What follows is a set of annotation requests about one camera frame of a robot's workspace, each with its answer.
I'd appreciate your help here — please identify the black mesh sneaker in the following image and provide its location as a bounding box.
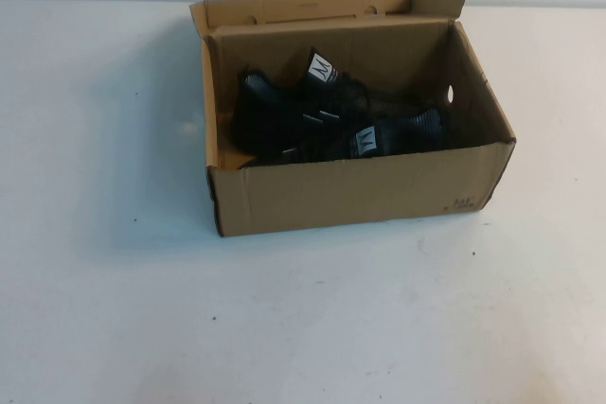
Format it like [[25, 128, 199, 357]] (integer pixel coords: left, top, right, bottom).
[[231, 47, 432, 171], [245, 108, 454, 171]]

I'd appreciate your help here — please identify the brown cardboard shoe box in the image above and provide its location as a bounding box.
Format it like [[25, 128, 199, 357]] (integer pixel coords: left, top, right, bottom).
[[188, 0, 518, 238]]

